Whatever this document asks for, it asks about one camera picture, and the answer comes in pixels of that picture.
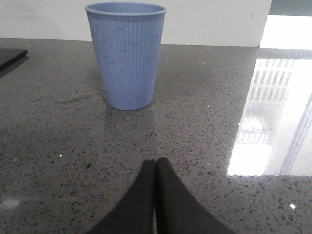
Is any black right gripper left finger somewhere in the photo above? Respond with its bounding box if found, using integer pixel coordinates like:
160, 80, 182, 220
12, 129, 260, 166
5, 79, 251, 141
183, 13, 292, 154
89, 160, 156, 234

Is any black glass gas stove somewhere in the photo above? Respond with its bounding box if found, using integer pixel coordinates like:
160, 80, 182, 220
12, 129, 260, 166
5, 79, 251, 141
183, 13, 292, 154
0, 48, 28, 78

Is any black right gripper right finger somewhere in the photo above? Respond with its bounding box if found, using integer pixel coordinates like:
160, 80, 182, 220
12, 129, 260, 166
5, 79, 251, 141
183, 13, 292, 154
156, 157, 234, 234

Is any blue ribbed plastic cup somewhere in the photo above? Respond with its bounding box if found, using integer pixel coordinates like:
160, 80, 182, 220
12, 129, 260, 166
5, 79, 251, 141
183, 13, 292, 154
85, 2, 166, 111

